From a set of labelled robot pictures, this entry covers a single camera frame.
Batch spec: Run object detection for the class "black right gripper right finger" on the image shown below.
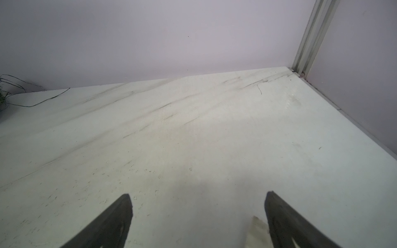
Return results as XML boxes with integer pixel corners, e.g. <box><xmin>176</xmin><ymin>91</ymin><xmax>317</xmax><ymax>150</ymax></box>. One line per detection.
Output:
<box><xmin>264</xmin><ymin>191</ymin><xmax>339</xmax><ymax>248</ymax></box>

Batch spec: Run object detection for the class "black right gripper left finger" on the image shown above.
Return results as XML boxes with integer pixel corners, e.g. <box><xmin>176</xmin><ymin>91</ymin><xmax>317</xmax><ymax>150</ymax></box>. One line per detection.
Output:
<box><xmin>62</xmin><ymin>194</ymin><xmax>133</xmax><ymax>248</ymax></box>

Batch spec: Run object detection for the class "green artificial grass mat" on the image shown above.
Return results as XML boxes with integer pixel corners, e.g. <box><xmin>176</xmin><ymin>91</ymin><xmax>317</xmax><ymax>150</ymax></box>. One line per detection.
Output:
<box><xmin>0</xmin><ymin>73</ymin><xmax>71</xmax><ymax>112</ymax></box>

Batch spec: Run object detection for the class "aluminium corner frame post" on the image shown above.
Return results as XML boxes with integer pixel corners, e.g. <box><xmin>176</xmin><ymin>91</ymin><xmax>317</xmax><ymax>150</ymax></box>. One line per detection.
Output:
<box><xmin>292</xmin><ymin>0</ymin><xmax>340</xmax><ymax>78</ymax></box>

